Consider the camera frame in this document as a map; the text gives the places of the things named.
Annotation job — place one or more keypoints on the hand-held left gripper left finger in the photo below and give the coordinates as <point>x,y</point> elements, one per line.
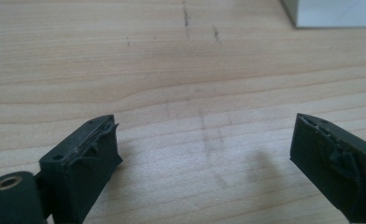
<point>78,174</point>

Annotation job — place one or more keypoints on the expandable metal bookend rack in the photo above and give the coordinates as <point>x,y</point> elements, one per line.
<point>336,12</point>

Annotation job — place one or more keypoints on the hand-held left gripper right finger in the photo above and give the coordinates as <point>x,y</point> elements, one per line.
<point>336,174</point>

